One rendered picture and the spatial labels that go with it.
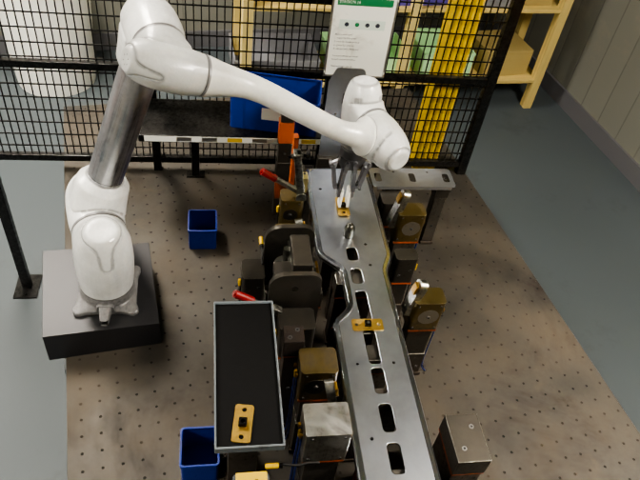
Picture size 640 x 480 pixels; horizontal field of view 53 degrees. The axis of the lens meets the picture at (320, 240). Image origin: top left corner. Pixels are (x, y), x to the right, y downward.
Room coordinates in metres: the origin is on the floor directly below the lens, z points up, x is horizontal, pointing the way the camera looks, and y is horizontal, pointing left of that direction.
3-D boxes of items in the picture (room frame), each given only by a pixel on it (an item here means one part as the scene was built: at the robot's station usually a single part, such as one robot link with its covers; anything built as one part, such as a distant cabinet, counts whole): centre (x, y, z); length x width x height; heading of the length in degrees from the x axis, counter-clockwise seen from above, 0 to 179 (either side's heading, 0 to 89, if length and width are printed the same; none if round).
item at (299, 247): (1.13, 0.06, 0.95); 0.18 x 0.13 x 0.49; 13
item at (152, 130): (1.91, 0.24, 1.02); 0.90 x 0.22 x 0.03; 103
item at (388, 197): (1.65, -0.24, 0.84); 0.12 x 0.07 x 0.28; 103
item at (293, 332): (0.94, 0.03, 0.90); 0.05 x 0.05 x 0.40; 13
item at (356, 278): (1.25, -0.12, 0.84); 0.12 x 0.05 x 0.29; 103
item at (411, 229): (1.53, -0.28, 0.87); 0.12 x 0.07 x 0.35; 103
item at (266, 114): (1.91, 0.23, 1.10); 0.30 x 0.17 x 0.13; 94
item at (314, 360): (0.88, -0.03, 0.89); 0.12 x 0.08 x 0.38; 103
